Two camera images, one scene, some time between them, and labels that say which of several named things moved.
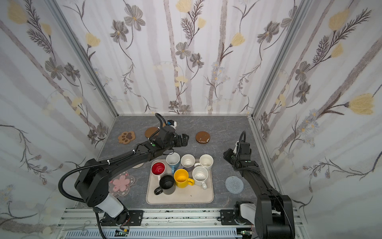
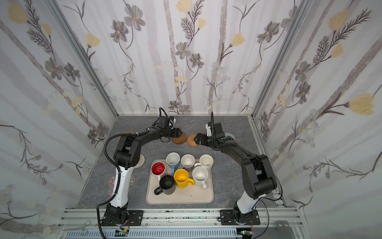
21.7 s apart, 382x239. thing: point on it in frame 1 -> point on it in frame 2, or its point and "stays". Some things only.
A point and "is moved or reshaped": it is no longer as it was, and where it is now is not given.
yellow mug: x=181 y=179 stays
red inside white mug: x=157 y=168 stays
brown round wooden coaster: x=150 y=131 is moved or reshaped
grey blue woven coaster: x=234 y=184 -> x=229 y=134
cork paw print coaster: x=126 y=137 stays
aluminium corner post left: x=56 y=9 stays
